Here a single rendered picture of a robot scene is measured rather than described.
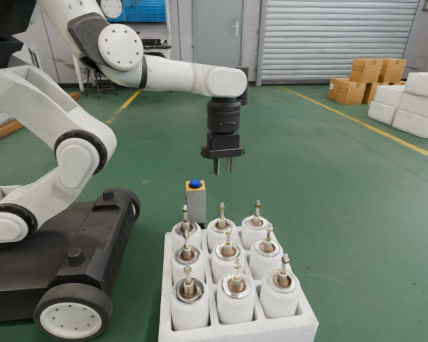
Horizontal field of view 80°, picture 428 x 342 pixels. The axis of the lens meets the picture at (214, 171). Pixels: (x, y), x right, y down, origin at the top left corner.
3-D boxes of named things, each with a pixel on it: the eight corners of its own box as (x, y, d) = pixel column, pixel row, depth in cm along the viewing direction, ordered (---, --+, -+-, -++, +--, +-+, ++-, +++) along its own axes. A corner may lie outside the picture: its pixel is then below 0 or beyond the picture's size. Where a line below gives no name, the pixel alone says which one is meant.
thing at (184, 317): (197, 361, 65) (194, 316, 56) (167, 341, 69) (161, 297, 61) (215, 328, 72) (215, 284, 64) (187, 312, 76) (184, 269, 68)
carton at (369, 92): (382, 104, 370) (388, 83, 356) (367, 104, 368) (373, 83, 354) (369, 100, 396) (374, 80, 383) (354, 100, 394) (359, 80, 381)
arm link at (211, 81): (245, 98, 62) (195, 96, 56) (226, 93, 69) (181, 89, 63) (250, 70, 60) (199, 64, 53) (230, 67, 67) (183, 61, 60)
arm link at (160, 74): (195, 91, 56) (100, 85, 46) (178, 94, 64) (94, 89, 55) (195, 39, 53) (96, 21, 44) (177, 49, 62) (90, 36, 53)
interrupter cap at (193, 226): (200, 224, 86) (200, 222, 85) (193, 239, 79) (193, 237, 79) (180, 220, 87) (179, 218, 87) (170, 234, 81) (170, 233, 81)
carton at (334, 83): (344, 97, 420) (348, 77, 406) (352, 100, 398) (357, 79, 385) (327, 97, 418) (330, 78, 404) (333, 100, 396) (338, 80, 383)
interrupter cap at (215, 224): (232, 235, 81) (232, 233, 80) (208, 232, 82) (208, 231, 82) (234, 220, 87) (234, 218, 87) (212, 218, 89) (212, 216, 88)
